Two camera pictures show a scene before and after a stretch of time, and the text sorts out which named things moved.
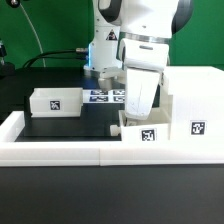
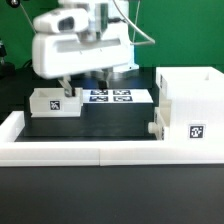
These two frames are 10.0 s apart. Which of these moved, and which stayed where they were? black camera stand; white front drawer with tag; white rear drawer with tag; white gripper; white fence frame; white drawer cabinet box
Moved: white front drawer with tag; white gripper
Stayed: black camera stand; white rear drawer with tag; white fence frame; white drawer cabinet box
